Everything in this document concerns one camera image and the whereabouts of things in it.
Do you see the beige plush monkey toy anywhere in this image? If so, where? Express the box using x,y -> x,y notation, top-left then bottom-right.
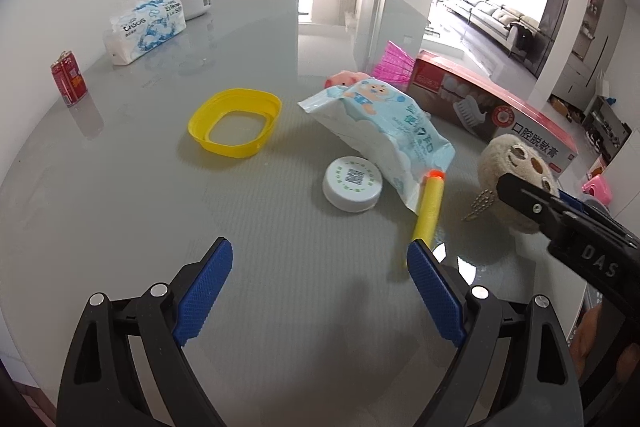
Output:
477,134 -> 560,234

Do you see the red toothpaste box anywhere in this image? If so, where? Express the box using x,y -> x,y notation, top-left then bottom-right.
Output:
408,51 -> 578,176

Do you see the yellow plastic lid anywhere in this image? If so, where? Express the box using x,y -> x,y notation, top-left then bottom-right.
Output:
188,88 -> 282,159

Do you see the right hand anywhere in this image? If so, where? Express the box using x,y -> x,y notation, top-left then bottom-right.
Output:
570,305 -> 602,378

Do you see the pink plastic stool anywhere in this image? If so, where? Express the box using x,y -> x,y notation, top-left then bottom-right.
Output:
582,174 -> 613,207

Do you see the shoe rack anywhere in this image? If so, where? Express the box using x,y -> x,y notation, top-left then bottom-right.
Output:
584,95 -> 631,165

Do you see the yellow foam dart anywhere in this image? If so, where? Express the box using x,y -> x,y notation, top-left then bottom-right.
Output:
411,169 -> 445,247

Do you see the grey sofa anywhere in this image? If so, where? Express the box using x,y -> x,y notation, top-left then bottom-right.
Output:
439,0 -> 538,55

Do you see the white round cap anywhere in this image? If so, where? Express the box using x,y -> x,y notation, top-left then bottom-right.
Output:
322,156 -> 383,213

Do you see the red soda can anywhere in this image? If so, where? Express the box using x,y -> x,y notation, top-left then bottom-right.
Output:
50,51 -> 88,107

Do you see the light blue wet wipes pack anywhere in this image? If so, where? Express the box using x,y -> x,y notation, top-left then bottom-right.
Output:
298,77 -> 456,211

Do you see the pink snack bag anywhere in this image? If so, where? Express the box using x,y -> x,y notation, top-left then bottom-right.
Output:
371,41 -> 414,89

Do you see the pink pig toy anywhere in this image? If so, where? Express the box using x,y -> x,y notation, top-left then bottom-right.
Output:
324,70 -> 369,89

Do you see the tissue pack blue white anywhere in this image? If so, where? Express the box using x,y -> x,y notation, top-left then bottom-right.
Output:
103,0 -> 186,66

